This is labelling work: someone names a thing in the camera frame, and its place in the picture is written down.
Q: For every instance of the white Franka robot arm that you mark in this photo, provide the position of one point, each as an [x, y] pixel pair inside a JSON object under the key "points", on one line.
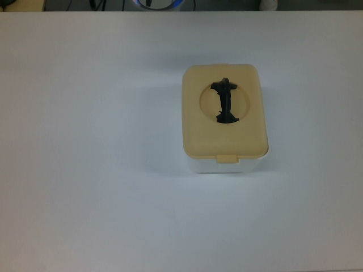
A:
{"points": [[158, 5]]}

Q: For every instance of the white plastic tool case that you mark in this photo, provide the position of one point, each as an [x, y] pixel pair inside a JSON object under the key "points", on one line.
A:
{"points": [[227, 167]]}

